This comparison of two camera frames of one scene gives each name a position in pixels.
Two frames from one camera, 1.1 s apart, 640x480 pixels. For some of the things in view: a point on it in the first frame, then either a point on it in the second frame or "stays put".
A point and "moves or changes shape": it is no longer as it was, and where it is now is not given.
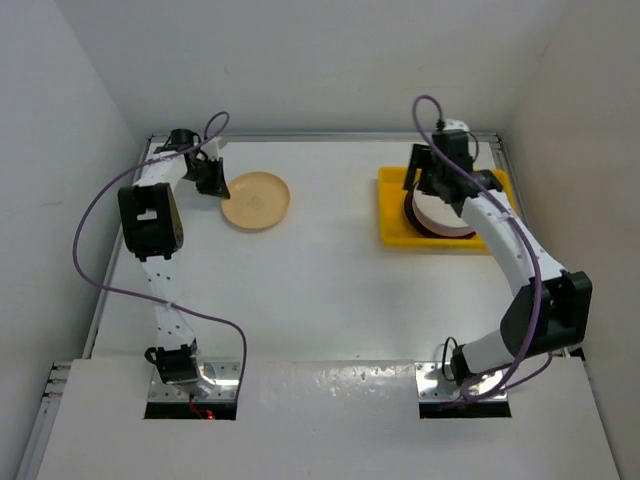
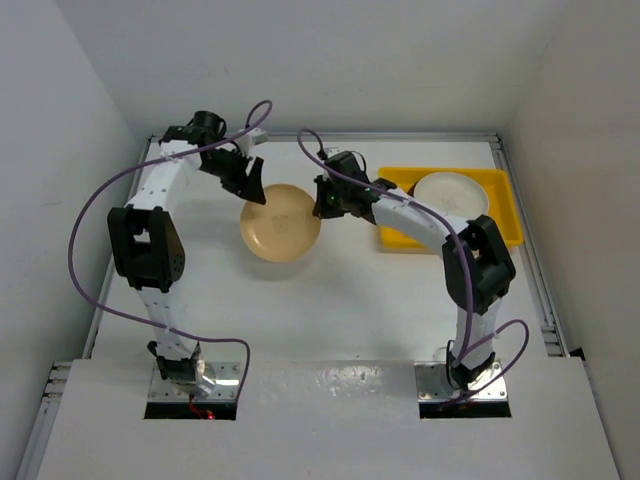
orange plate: [258, 199] moves or changes shape
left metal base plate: [217, 381] stays put
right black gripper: [422, 159] -> [324, 208]
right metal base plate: [431, 384] stays put
